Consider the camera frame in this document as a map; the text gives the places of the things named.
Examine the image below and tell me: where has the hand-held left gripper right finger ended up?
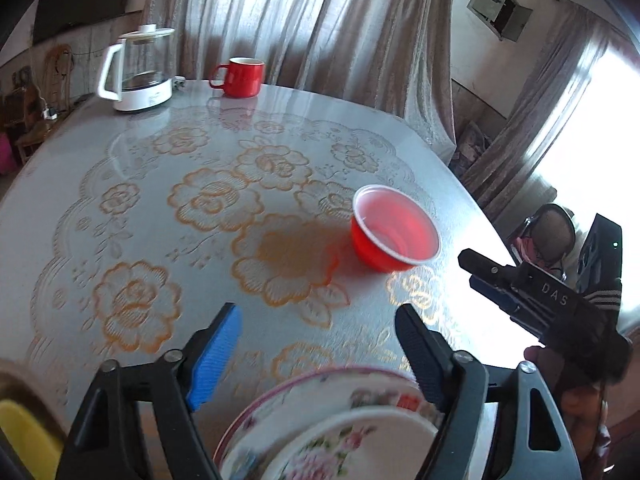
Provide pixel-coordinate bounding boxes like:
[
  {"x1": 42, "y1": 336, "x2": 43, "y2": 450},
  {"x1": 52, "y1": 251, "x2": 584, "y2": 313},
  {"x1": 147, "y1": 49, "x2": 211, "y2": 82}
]
[{"x1": 394, "y1": 303, "x2": 583, "y2": 480}]

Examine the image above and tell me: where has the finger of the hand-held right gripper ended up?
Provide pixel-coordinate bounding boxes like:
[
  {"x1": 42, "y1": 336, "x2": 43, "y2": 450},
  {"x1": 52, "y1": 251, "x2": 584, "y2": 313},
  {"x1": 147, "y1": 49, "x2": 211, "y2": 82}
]
[
  {"x1": 469, "y1": 279, "x2": 520, "y2": 322},
  {"x1": 457, "y1": 248, "x2": 522, "y2": 289}
]

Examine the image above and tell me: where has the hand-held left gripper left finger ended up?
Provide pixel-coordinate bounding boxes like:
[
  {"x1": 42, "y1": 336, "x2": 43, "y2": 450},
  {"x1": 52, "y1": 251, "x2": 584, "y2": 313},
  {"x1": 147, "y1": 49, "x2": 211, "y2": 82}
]
[{"x1": 55, "y1": 302, "x2": 243, "y2": 480}]

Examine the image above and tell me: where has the white plate with floral print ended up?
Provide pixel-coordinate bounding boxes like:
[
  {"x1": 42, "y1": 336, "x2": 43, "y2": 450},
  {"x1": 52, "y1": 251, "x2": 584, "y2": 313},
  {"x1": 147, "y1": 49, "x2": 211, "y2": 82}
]
[{"x1": 214, "y1": 366, "x2": 446, "y2": 480}]

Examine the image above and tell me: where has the red plastic bowl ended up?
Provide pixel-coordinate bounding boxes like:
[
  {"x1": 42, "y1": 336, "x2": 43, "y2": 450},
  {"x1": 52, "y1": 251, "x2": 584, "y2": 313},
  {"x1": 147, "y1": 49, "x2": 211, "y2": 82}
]
[{"x1": 351, "y1": 185, "x2": 441, "y2": 274}]

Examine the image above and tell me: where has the small plate with pink flowers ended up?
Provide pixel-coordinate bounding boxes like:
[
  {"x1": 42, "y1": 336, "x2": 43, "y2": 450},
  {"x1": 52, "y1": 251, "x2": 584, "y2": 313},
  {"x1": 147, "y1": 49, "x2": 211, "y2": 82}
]
[{"x1": 220, "y1": 407, "x2": 441, "y2": 480}]

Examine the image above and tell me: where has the person's right forearm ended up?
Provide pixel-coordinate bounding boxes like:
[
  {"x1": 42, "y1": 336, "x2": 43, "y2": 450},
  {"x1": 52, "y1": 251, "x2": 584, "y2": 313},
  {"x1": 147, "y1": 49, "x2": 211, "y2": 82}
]
[{"x1": 580, "y1": 410, "x2": 622, "y2": 480}]

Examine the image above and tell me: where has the person's right hand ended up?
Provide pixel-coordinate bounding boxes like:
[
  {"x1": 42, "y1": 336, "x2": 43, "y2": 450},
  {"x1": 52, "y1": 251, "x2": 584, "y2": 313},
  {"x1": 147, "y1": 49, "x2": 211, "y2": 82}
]
[{"x1": 524, "y1": 346, "x2": 608, "y2": 426}]

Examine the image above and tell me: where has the grey sheer curtain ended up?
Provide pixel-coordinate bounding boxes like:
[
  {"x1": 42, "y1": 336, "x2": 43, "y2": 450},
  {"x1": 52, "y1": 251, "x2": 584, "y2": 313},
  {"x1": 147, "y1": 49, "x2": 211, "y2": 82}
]
[
  {"x1": 142, "y1": 0, "x2": 458, "y2": 161},
  {"x1": 460, "y1": 2, "x2": 627, "y2": 211}
]

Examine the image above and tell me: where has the yellow plastic bowl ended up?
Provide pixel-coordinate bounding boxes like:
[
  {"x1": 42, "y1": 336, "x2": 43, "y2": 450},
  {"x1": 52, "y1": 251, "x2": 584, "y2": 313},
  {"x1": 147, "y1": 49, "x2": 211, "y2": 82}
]
[{"x1": 0, "y1": 400, "x2": 63, "y2": 480}]

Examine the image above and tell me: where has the white glass electric kettle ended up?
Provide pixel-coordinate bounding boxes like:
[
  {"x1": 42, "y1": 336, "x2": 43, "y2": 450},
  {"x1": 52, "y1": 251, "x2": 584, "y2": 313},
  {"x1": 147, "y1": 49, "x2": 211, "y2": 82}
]
[{"x1": 96, "y1": 25, "x2": 187, "y2": 112}]

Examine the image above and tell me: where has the red mug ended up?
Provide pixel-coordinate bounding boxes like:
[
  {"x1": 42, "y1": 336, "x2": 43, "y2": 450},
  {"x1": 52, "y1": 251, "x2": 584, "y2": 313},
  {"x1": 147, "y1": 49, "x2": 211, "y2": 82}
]
[{"x1": 209, "y1": 57, "x2": 266, "y2": 98}]

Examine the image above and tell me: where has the bentwood chair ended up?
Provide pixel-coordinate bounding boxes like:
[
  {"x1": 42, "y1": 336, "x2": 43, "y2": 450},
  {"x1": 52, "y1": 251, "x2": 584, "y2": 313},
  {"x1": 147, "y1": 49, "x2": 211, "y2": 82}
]
[{"x1": 42, "y1": 45, "x2": 76, "y2": 111}]

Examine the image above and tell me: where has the black flat television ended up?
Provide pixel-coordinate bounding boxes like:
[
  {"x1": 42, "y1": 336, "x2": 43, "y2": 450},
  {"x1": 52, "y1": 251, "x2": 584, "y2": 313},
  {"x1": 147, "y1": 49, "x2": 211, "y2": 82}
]
[{"x1": 32, "y1": 0, "x2": 137, "y2": 44}]

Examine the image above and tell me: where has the wall electrical panel box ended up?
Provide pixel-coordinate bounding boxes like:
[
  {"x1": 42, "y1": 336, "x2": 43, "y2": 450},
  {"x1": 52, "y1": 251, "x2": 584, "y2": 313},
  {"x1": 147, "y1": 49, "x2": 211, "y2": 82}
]
[{"x1": 467, "y1": 0, "x2": 534, "y2": 43}]

